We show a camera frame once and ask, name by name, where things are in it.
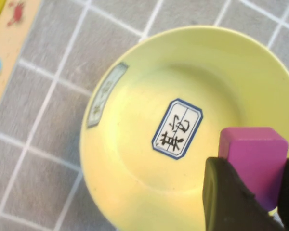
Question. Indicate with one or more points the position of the magenta rectangle block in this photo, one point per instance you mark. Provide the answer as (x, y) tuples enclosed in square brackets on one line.
[(255, 158)]

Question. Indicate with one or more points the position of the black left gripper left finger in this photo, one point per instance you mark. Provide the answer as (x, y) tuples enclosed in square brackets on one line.
[(226, 204)]

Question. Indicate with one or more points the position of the grey white-grid tablecloth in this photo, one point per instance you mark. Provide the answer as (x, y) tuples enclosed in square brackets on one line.
[(50, 144)]

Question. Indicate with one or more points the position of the yellow plastic bowl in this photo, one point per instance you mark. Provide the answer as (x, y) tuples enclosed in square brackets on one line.
[(139, 180)]

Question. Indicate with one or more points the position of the wooden number puzzle board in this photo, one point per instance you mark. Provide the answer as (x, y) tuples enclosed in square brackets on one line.
[(12, 48)]

